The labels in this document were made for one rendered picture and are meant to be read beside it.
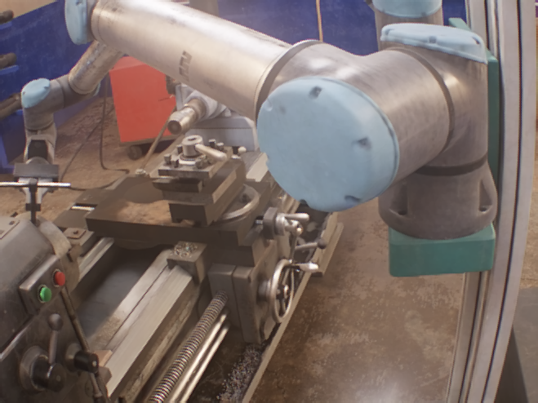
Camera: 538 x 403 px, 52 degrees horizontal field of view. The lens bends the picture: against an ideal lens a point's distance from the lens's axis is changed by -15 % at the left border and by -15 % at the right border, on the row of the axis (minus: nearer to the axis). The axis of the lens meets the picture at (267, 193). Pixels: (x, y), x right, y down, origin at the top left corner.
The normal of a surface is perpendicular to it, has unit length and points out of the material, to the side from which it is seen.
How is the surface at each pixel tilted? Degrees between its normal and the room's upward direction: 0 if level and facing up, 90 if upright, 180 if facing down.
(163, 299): 36
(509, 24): 90
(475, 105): 91
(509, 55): 90
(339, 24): 90
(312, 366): 0
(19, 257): 45
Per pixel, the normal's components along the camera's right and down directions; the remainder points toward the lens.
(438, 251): -0.15, 0.46
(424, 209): -0.50, 0.11
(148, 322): 0.47, -0.69
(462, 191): 0.10, 0.11
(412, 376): -0.11, -0.89
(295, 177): -0.66, 0.41
